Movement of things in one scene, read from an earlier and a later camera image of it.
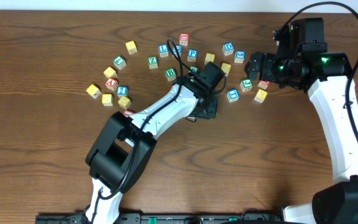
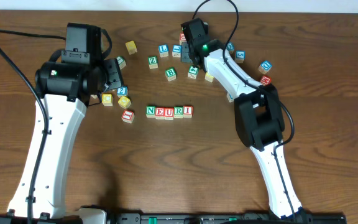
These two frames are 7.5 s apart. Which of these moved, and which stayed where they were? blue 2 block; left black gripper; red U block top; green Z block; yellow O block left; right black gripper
Moved: left black gripper; right black gripper
Stayed: yellow O block left; red U block top; blue 2 block; green Z block
